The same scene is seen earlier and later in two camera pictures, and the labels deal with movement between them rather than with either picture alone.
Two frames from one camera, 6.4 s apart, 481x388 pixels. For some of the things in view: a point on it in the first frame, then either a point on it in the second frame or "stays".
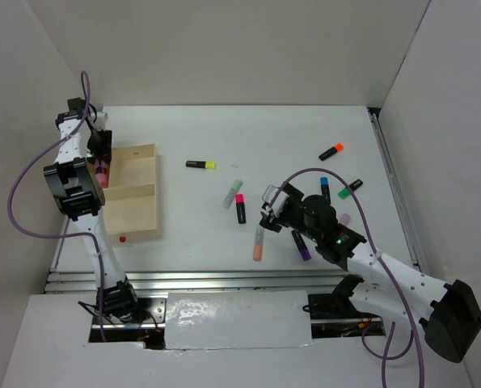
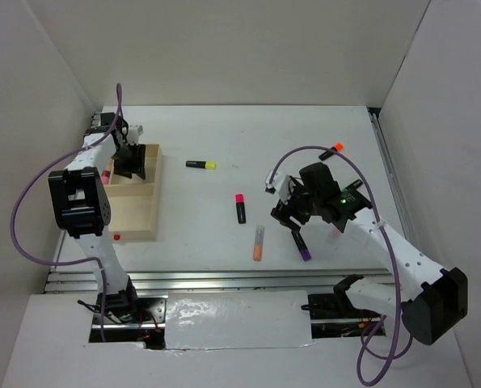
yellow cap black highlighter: (203, 164) stays
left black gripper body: (99, 144) → (129, 158)
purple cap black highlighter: (301, 246) stays
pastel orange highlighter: (258, 244) stays
